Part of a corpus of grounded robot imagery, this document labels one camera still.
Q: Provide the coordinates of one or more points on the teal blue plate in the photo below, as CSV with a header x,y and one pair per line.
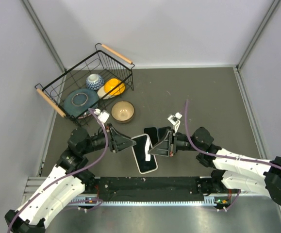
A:
x,y
79,101

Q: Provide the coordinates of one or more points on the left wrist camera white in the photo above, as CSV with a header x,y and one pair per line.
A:
x,y
102,115

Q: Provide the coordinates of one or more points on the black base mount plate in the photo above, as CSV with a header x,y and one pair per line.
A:
x,y
152,188

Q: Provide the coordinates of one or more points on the yellow bowl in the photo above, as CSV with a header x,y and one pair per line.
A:
x,y
114,87

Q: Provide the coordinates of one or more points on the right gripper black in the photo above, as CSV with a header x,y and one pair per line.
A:
x,y
163,149

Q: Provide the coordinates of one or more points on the beige brown bowl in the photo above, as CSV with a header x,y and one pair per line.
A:
x,y
122,111

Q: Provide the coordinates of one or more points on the aluminium rail with comb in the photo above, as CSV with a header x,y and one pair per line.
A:
x,y
94,190

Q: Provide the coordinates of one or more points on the dark blue phone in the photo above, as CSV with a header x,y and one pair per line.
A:
x,y
163,133

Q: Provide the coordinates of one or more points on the pink plate under teal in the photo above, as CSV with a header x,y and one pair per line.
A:
x,y
89,113

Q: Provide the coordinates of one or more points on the blue white patterned bowl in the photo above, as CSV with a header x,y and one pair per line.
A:
x,y
94,82

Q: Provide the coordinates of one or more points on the black phone case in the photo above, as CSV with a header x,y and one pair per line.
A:
x,y
165,138

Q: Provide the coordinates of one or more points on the clear phone case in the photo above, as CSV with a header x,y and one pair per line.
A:
x,y
145,129

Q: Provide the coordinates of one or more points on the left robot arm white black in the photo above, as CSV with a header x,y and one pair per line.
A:
x,y
68,178

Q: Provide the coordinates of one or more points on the white bowl in basket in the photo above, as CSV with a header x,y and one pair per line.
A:
x,y
103,95

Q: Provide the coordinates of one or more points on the black wire basket wooden handles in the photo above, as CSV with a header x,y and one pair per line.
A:
x,y
104,61

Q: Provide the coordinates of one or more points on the white phone black screen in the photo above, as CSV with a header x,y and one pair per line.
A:
x,y
146,162

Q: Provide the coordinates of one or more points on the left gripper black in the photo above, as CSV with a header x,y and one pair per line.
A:
x,y
119,142

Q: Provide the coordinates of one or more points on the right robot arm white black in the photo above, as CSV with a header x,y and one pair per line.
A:
x,y
231,170

